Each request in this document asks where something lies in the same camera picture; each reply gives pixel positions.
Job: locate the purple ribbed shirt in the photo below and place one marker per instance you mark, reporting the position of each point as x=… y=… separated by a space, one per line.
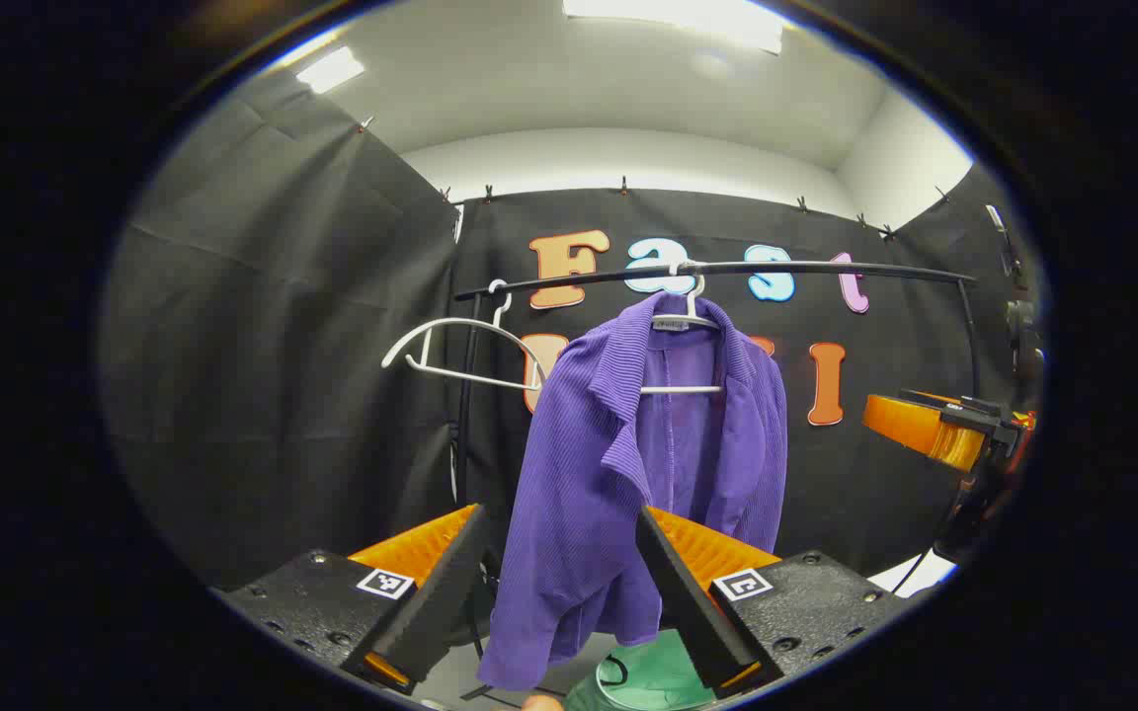
x=579 y=474

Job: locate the green laundry hamper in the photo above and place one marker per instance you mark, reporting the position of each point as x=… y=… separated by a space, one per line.
x=658 y=681

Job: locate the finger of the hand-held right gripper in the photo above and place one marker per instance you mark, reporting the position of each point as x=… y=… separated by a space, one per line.
x=910 y=423

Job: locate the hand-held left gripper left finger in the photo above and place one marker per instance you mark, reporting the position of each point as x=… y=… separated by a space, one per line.
x=436 y=602

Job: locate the black metal clothes rack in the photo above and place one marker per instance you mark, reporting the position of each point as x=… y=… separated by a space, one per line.
x=826 y=267

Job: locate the small ceiling light panel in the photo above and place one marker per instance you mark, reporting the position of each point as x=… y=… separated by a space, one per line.
x=330 y=69

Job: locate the white plastic clothes hanger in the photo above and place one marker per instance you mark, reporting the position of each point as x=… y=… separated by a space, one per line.
x=678 y=389
x=470 y=321

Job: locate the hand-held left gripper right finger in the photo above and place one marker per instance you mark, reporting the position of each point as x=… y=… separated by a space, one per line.
x=688 y=602

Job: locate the black backdrop cloth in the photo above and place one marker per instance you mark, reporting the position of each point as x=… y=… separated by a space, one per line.
x=283 y=395

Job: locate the white floor sheet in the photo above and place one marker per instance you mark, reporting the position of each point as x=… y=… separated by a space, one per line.
x=915 y=575

